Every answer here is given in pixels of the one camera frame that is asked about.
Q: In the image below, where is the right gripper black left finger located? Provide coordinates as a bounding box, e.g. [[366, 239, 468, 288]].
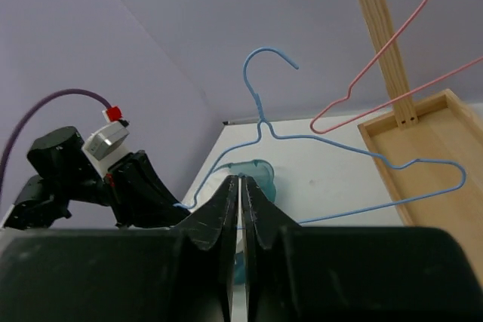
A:
[[1, 176, 239, 321]]

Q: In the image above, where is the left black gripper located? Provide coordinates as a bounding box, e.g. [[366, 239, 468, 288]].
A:
[[103, 150, 191, 228]]

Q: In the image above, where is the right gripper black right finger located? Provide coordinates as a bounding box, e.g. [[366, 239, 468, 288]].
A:
[[240, 177, 482, 321]]

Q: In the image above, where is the blue wire hanger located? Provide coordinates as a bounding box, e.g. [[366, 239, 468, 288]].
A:
[[172, 47, 467, 231]]

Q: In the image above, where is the pink wire hanger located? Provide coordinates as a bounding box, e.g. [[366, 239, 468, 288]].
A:
[[309, 0, 482, 135]]

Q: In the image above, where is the white garment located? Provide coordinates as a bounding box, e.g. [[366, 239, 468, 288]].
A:
[[183, 170, 229, 212]]

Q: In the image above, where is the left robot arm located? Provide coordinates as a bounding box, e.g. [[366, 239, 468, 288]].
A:
[[5, 126, 190, 230]]

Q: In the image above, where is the teal plastic tray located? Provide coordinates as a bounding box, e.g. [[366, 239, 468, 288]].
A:
[[214, 159, 276, 286]]

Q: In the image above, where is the wooden clothes rack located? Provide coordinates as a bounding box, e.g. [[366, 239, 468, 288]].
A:
[[358, 0, 482, 285]]

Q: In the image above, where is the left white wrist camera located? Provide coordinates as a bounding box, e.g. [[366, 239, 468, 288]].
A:
[[82, 106, 130, 178]]

